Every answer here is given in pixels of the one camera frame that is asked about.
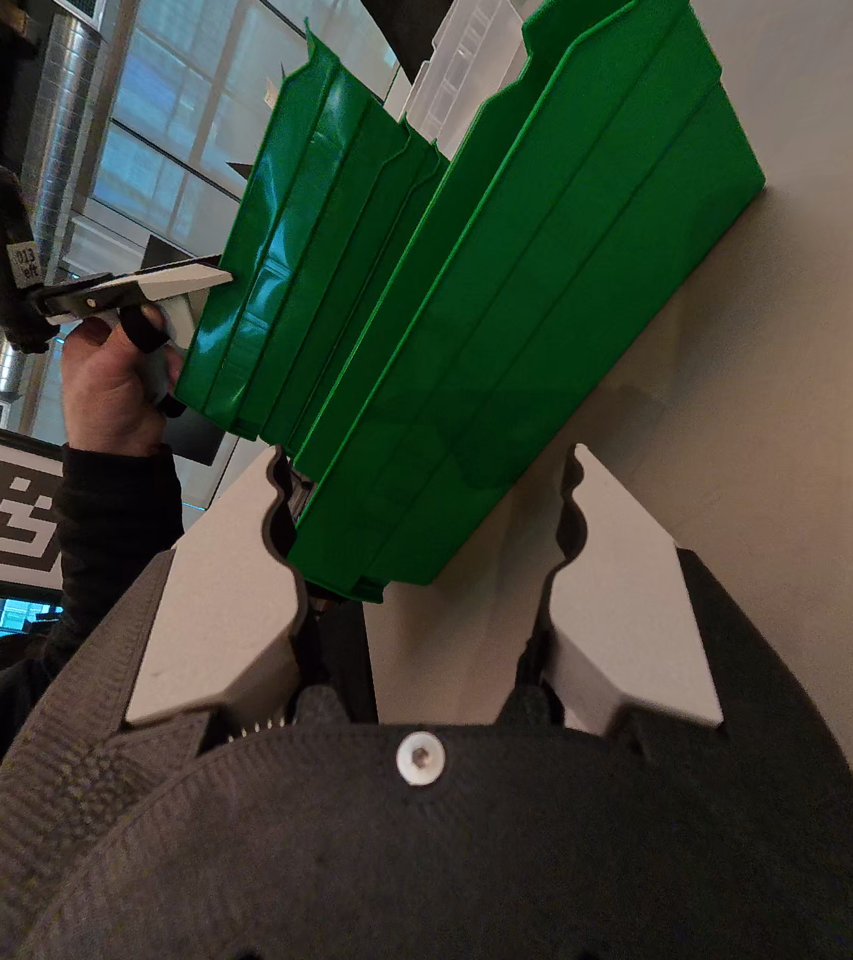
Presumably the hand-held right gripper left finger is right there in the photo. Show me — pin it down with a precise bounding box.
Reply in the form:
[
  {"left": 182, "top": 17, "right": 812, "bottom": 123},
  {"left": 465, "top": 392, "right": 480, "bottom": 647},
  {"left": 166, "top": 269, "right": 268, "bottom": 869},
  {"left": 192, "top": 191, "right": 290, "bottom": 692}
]
[{"left": 122, "top": 444, "right": 309, "bottom": 732}]

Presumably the clear plastic crate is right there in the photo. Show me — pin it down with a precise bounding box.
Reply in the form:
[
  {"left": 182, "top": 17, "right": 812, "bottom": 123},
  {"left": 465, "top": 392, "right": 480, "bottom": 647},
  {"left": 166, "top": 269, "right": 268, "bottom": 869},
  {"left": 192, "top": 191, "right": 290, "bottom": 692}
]
[{"left": 385, "top": 0, "right": 533, "bottom": 160}]

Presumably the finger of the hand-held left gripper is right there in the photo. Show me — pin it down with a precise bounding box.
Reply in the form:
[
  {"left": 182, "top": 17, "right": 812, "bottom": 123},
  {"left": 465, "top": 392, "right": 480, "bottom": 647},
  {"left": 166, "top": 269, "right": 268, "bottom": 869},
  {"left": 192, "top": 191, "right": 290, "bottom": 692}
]
[{"left": 106, "top": 255, "right": 238, "bottom": 303}]

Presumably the green plastic bin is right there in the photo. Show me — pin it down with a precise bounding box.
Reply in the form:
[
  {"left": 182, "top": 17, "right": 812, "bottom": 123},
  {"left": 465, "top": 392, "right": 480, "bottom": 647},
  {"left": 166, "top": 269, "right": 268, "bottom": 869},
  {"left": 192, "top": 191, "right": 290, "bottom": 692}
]
[
  {"left": 286, "top": 0, "right": 767, "bottom": 605},
  {"left": 173, "top": 21, "right": 375, "bottom": 442}
]

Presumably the silver ventilation duct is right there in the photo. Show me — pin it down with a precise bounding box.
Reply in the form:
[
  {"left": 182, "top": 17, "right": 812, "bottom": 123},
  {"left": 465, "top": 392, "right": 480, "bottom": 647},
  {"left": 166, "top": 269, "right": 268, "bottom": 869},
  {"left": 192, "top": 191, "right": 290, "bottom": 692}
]
[{"left": 0, "top": 11, "right": 103, "bottom": 395}]

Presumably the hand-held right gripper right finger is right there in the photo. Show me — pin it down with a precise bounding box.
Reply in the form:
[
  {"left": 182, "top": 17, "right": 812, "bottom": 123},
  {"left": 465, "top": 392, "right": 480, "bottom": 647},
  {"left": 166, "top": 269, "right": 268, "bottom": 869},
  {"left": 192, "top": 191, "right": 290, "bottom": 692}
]
[{"left": 539, "top": 441, "right": 725, "bottom": 738}]

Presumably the large glass window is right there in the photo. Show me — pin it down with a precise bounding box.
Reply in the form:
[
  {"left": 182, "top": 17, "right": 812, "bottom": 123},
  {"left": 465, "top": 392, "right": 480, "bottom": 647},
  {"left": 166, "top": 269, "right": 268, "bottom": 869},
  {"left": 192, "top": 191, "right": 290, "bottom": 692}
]
[{"left": 59, "top": 0, "right": 405, "bottom": 252}]

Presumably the person's left forearm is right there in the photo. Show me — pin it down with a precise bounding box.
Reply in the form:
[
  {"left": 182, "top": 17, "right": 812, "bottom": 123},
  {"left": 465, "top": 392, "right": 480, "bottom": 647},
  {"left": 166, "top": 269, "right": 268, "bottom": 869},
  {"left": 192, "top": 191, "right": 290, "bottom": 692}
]
[{"left": 47, "top": 442, "right": 186, "bottom": 646}]

